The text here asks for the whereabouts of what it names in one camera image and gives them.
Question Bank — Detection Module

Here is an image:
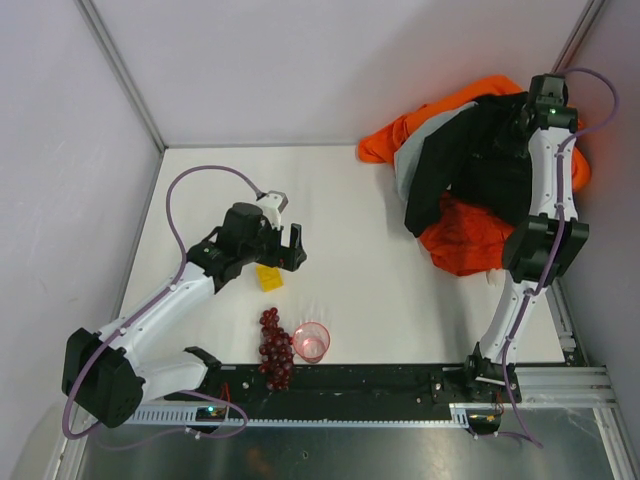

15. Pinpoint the white slotted cable duct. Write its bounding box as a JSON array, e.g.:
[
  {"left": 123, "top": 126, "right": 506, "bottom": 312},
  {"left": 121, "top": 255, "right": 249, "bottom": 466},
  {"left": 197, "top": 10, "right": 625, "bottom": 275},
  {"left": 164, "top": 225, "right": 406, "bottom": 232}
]
[{"left": 125, "top": 402, "right": 499, "bottom": 429}]

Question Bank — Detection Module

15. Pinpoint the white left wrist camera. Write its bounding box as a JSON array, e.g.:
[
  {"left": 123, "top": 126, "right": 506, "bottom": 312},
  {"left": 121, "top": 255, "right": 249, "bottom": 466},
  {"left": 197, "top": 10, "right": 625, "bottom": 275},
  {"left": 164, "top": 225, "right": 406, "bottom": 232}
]
[{"left": 256, "top": 190, "right": 288, "bottom": 224}]

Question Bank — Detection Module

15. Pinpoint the grey cloth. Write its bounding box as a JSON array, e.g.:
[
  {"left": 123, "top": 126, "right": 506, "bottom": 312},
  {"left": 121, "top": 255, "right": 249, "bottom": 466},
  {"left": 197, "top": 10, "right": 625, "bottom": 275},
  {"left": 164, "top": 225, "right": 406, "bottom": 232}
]
[{"left": 394, "top": 101, "right": 477, "bottom": 203}]

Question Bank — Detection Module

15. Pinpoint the corner metal post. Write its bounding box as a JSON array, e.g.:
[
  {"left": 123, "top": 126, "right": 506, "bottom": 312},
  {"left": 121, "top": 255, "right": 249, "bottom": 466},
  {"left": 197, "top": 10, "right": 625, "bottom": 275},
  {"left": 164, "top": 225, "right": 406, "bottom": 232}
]
[
  {"left": 551, "top": 0, "right": 608, "bottom": 73},
  {"left": 74, "top": 0, "right": 167, "bottom": 154}
]

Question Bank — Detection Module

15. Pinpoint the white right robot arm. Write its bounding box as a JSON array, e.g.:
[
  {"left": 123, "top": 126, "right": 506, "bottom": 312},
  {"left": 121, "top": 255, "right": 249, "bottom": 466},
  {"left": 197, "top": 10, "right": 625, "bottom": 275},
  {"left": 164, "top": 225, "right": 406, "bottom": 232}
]
[{"left": 464, "top": 74, "right": 589, "bottom": 394}]

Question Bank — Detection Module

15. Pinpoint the left corner metal post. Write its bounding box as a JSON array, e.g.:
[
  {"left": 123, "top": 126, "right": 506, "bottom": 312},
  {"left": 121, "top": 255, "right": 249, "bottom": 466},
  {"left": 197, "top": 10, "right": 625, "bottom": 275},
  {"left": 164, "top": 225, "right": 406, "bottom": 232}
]
[{"left": 74, "top": 0, "right": 167, "bottom": 154}]

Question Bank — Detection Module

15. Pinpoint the black cloth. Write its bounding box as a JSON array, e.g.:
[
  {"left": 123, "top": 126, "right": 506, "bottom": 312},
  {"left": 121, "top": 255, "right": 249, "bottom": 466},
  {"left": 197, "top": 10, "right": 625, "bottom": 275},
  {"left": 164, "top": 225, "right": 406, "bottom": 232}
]
[{"left": 404, "top": 92, "right": 532, "bottom": 237}]

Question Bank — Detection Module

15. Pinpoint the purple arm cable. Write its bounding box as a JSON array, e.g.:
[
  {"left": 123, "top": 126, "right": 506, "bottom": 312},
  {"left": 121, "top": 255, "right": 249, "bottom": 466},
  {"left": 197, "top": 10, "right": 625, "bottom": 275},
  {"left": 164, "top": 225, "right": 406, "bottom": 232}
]
[
  {"left": 502, "top": 67, "right": 621, "bottom": 449},
  {"left": 62, "top": 165, "right": 266, "bottom": 451}
]

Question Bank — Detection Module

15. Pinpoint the pink transparent plastic cup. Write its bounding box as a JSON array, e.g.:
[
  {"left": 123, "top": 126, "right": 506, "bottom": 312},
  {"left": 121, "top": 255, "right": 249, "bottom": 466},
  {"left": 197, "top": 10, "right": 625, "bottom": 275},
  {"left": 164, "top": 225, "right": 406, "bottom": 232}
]
[{"left": 292, "top": 321, "right": 331, "bottom": 364}]

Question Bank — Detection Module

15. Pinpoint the yellow toy block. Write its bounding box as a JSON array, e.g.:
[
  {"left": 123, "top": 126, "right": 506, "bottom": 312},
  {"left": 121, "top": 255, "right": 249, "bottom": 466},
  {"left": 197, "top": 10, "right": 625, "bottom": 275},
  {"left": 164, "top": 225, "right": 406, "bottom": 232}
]
[{"left": 256, "top": 265, "right": 284, "bottom": 292}]

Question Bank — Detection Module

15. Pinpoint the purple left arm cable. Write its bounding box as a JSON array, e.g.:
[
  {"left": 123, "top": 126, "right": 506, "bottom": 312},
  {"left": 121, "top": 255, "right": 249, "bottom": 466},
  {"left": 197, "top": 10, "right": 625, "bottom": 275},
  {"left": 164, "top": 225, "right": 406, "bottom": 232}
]
[{"left": 62, "top": 165, "right": 266, "bottom": 451}]

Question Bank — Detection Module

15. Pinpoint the right corner metal post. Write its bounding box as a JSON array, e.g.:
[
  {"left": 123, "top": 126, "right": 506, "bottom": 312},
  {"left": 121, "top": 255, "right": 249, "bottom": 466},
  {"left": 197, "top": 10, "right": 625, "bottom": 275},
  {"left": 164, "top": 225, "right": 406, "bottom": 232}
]
[{"left": 551, "top": 0, "right": 608, "bottom": 73}]

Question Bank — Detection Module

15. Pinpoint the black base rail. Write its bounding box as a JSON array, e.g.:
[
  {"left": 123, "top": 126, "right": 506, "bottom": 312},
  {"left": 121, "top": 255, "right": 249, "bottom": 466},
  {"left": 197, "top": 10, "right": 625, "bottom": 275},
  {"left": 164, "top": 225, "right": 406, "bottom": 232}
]
[{"left": 198, "top": 364, "right": 498, "bottom": 422}]

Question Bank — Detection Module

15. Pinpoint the red plastic grape bunch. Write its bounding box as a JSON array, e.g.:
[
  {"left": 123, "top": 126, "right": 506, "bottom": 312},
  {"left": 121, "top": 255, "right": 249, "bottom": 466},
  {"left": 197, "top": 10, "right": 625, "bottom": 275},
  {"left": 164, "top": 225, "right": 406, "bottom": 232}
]
[{"left": 258, "top": 307, "right": 294, "bottom": 391}]

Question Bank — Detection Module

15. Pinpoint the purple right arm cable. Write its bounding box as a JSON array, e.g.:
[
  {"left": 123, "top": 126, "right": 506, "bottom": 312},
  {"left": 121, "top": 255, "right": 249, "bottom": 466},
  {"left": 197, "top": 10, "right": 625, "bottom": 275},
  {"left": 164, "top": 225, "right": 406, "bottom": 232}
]
[{"left": 502, "top": 67, "right": 621, "bottom": 449}]

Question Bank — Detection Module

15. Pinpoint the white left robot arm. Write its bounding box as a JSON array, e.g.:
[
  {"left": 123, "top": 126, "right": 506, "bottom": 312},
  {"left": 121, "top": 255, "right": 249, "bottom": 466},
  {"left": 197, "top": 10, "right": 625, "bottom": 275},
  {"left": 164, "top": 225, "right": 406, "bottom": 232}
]
[{"left": 62, "top": 191, "right": 307, "bottom": 428}]

